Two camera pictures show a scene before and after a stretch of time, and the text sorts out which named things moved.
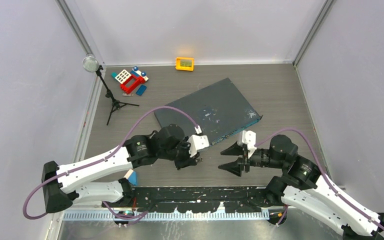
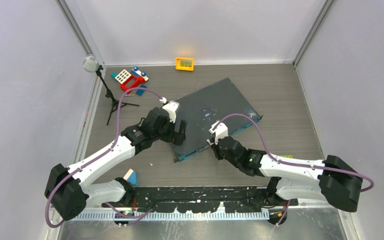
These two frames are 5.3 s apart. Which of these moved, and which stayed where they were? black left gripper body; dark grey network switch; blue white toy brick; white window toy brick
Moved: black left gripper body
Stayed: white window toy brick; dark grey network switch; blue white toy brick
